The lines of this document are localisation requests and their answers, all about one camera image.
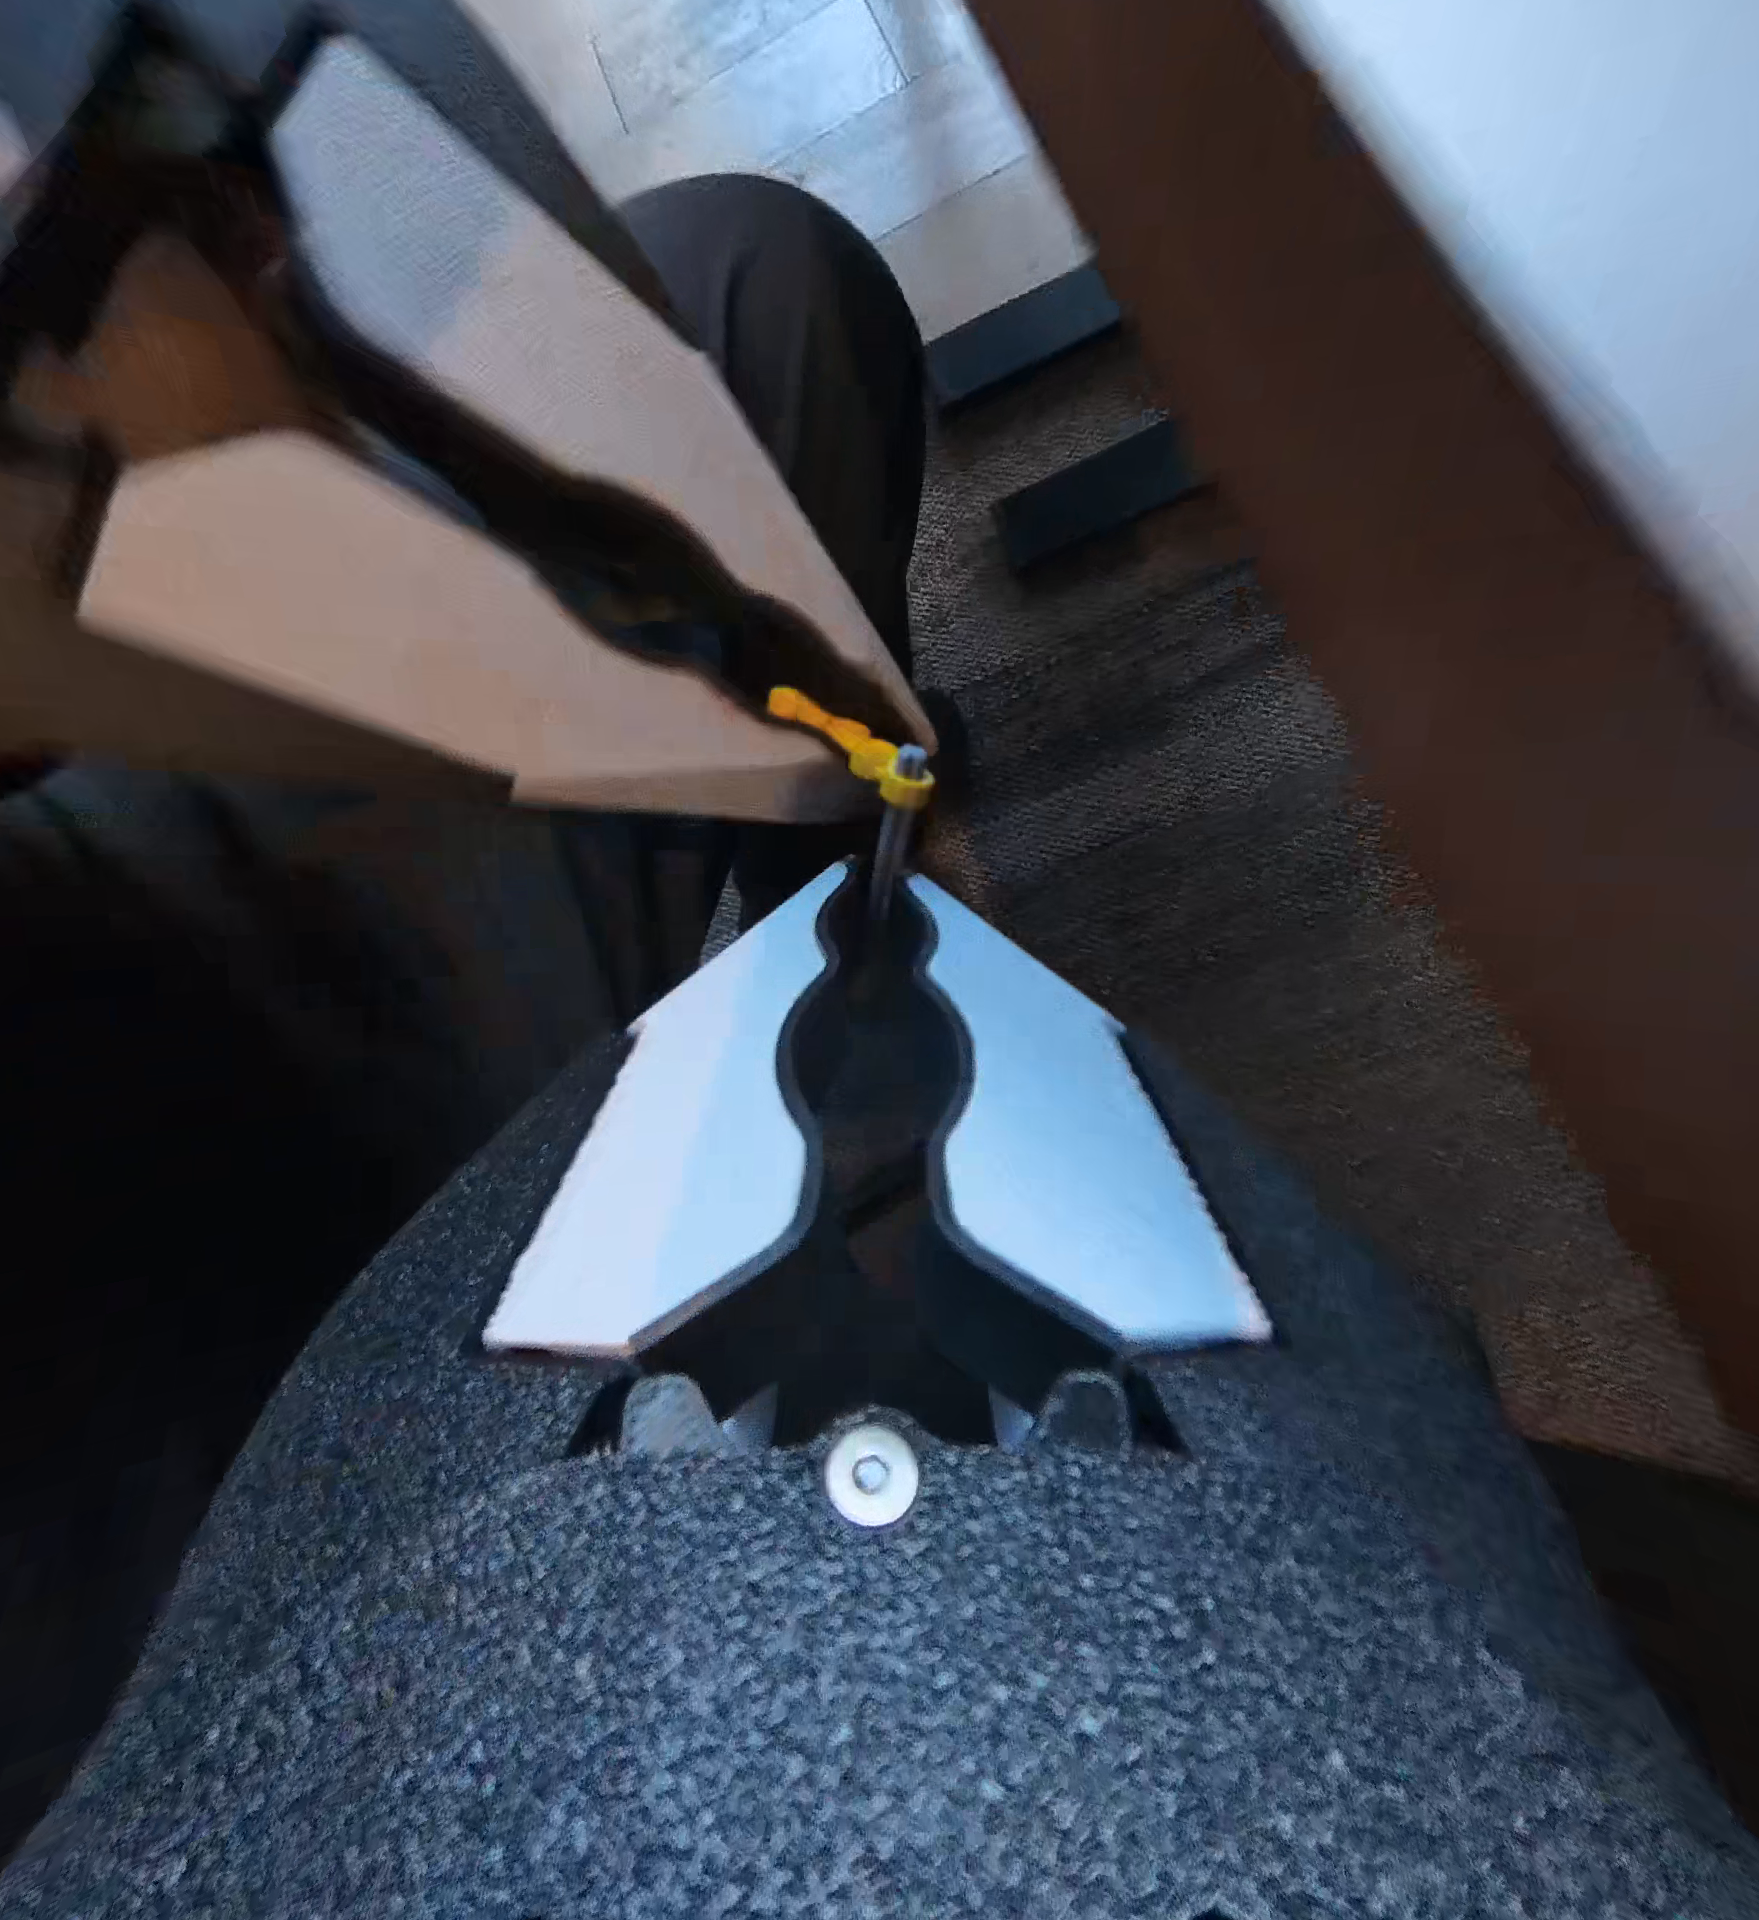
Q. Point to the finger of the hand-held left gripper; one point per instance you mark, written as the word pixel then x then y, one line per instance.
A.
pixel 370 599
pixel 518 300

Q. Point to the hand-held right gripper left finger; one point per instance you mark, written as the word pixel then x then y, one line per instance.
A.
pixel 668 1170

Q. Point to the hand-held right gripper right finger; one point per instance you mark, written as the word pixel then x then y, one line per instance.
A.
pixel 1073 1170

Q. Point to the black axle rod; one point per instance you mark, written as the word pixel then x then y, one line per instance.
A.
pixel 884 885

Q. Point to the yellow thin ridged beam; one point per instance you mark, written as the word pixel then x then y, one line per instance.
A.
pixel 828 730

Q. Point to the person's black trousers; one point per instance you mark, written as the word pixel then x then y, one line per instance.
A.
pixel 803 375

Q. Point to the black flat floor bar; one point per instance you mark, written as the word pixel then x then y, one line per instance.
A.
pixel 1103 489
pixel 1029 340

